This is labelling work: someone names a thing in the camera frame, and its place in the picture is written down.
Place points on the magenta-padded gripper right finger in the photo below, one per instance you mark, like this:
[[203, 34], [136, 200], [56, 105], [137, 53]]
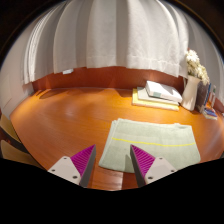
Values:
[[156, 168]]

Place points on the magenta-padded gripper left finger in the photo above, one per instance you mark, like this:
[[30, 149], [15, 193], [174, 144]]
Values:
[[68, 168]]

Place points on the pale green towel yellow stripe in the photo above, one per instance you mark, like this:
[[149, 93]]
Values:
[[160, 153]]

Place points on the flat yellow book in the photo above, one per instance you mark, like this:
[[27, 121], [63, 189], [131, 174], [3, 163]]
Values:
[[146, 103]]

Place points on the thin grey book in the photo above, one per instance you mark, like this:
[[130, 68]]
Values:
[[143, 95]]

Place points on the white ceramic vase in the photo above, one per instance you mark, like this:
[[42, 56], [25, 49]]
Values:
[[190, 95]]

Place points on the dark standing book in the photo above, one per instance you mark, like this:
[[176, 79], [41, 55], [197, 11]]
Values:
[[201, 98]]

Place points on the blue standing book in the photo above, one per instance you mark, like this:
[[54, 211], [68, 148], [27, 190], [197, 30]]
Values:
[[209, 96]]

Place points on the white flower bouquet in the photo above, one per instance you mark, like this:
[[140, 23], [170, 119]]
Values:
[[195, 66]]

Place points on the white curtain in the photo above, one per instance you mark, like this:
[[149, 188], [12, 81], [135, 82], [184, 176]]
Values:
[[106, 33]]

